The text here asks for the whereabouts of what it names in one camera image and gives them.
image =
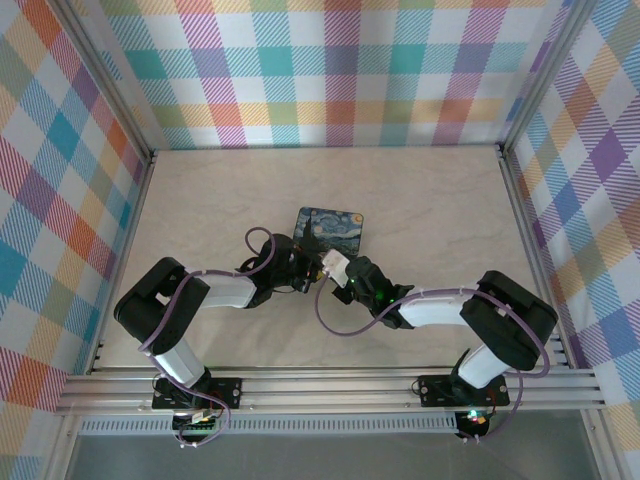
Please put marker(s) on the starry night painting coaster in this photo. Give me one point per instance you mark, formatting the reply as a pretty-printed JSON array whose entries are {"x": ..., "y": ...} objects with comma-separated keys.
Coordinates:
[{"x": 337, "y": 227}]

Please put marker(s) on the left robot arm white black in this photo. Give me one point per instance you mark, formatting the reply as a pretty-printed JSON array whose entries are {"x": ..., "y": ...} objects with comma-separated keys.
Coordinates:
[{"x": 165, "y": 305}]

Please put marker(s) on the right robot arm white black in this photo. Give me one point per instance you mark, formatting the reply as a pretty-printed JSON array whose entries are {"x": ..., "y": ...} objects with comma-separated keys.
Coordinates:
[{"x": 505, "y": 320}]

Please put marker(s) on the grey metal panel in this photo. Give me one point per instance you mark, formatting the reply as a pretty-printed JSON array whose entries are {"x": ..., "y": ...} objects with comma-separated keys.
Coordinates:
[{"x": 320, "y": 457}]

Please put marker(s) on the right controller board lit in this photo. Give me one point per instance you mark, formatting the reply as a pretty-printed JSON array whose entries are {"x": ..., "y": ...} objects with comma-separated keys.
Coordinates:
[{"x": 474, "y": 419}]

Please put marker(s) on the left controller board green connector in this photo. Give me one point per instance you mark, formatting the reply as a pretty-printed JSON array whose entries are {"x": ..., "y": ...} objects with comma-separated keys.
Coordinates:
[{"x": 197, "y": 420}]

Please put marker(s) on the aluminium mounting rail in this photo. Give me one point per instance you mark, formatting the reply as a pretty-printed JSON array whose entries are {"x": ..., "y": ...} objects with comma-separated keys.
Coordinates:
[{"x": 325, "y": 392}]

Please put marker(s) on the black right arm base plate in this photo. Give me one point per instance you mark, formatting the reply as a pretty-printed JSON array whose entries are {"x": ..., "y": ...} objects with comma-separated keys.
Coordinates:
[{"x": 435, "y": 390}]

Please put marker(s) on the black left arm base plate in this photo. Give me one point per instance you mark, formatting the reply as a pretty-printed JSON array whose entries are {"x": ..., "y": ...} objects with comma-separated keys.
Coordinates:
[{"x": 225, "y": 391}]

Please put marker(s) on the aluminium table side rail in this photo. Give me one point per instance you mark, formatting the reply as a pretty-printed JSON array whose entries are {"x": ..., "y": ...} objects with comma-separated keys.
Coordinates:
[{"x": 135, "y": 235}]

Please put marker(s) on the aluminium frame post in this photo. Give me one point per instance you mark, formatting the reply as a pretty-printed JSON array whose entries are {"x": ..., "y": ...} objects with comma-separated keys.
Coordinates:
[
  {"x": 107, "y": 82},
  {"x": 547, "y": 75}
]

